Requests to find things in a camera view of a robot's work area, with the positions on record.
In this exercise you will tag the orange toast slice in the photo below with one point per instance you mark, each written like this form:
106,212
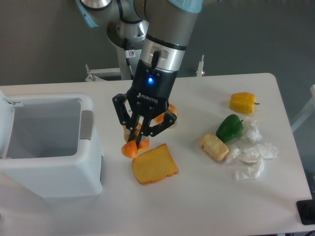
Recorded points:
154,165

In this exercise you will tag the white metal bracket post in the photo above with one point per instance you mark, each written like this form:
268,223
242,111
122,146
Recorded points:
200,70

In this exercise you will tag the green bell pepper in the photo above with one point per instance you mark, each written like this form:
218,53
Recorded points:
230,128

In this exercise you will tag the white furniture frame right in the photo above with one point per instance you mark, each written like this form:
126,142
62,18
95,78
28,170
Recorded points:
305,112

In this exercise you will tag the knotted bread roll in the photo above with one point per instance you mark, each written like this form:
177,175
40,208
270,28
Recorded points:
171,110

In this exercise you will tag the crumpled white tissue paper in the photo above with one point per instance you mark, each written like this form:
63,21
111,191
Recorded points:
250,151

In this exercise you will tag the white trash can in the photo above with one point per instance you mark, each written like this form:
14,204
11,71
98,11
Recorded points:
55,150

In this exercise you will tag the pale rectangular bread piece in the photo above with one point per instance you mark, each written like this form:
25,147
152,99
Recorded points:
214,146

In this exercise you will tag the yellow bell pepper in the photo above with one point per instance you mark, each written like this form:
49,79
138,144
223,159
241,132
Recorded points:
243,102

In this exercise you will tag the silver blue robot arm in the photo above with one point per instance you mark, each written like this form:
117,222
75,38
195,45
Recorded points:
151,37

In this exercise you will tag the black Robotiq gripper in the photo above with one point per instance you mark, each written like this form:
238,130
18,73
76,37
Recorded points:
148,97

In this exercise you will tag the black device at edge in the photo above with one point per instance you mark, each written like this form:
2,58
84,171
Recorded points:
306,210

